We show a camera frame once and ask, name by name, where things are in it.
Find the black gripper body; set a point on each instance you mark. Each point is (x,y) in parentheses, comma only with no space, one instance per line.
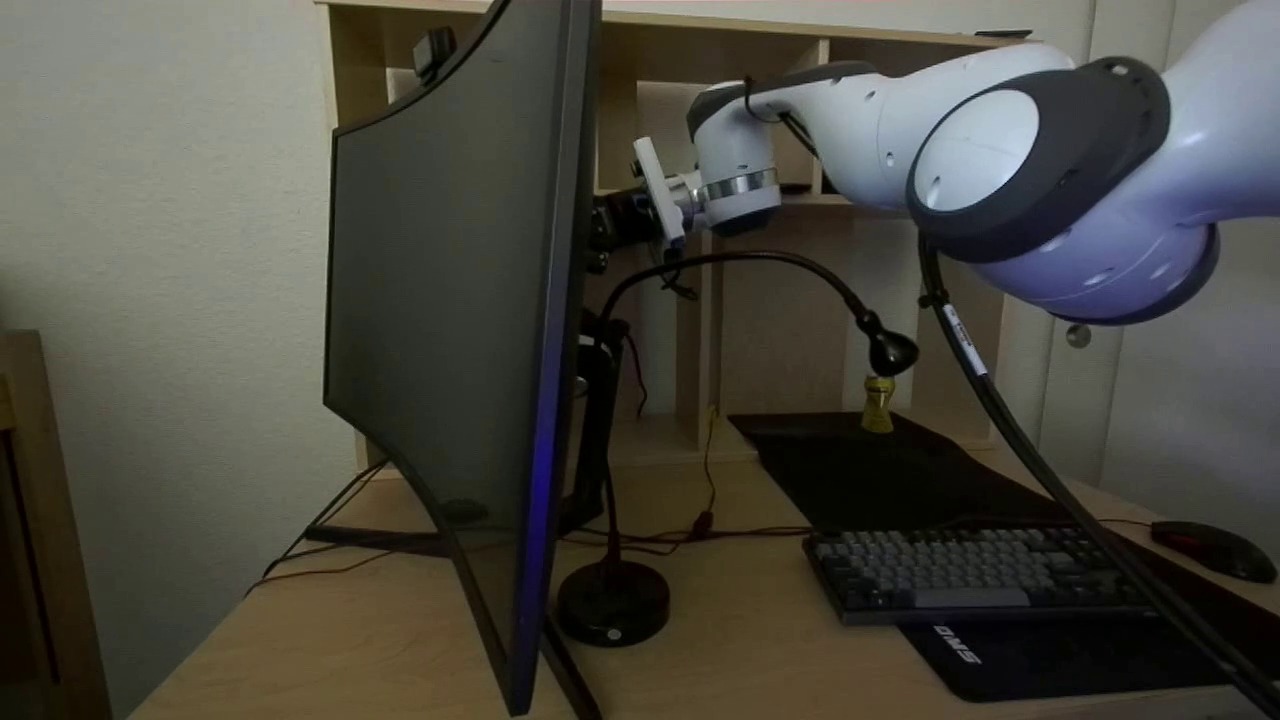
(626,217)

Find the black gooseneck desk lamp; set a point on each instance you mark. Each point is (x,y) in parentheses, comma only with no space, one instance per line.
(610,605)

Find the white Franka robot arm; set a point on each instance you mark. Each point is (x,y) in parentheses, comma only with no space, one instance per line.
(1094,173)

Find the curved black computer monitor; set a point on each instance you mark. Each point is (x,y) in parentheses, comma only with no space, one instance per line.
(454,332)

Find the light wooden shelf unit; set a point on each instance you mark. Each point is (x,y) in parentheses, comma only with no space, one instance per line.
(772,344)

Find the large black desk mat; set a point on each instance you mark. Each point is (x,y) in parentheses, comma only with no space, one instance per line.
(853,465)

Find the small dark flat item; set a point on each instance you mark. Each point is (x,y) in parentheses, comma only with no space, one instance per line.
(1001,33)

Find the round metal door knob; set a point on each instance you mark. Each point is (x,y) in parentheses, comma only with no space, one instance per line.
(1076,332)

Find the grey mechanical keyboard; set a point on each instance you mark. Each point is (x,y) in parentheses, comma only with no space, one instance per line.
(985,573)

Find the black and red mouse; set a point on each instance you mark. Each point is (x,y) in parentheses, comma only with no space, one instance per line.
(1216,548)

